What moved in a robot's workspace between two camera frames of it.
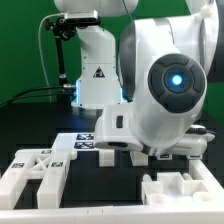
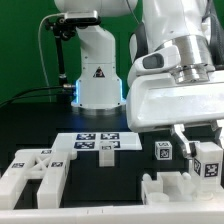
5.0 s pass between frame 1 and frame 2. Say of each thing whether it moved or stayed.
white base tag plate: stayed
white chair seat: stayed
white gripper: moved
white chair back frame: stayed
